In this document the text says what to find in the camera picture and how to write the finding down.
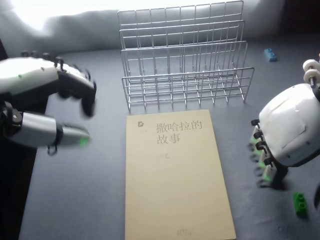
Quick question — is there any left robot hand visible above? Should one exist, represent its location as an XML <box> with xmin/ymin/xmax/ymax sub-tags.
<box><xmin>0</xmin><ymin>49</ymin><xmax>98</xmax><ymax>156</ymax></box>

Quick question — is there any blue toy block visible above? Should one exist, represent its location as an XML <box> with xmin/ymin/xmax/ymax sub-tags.
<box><xmin>264</xmin><ymin>47</ymin><xmax>279</xmax><ymax>63</ymax></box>

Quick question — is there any white backdrop cloth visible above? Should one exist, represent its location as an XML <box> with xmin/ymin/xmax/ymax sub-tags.
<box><xmin>0</xmin><ymin>0</ymin><xmax>320</xmax><ymax>56</ymax></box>

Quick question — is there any green toy block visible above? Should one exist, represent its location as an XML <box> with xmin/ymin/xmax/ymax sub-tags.
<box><xmin>292</xmin><ymin>191</ymin><xmax>309</xmax><ymax>218</ymax></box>

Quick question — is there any wire dish rack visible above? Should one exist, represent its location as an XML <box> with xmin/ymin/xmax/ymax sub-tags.
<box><xmin>117</xmin><ymin>0</ymin><xmax>255</xmax><ymax>112</ymax></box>

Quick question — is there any beige paperback book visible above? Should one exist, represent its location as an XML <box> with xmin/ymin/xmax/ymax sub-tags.
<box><xmin>124</xmin><ymin>109</ymin><xmax>237</xmax><ymax>240</ymax></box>

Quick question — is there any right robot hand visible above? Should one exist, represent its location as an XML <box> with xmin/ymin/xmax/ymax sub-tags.
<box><xmin>247</xmin><ymin>83</ymin><xmax>320</xmax><ymax>191</ymax></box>

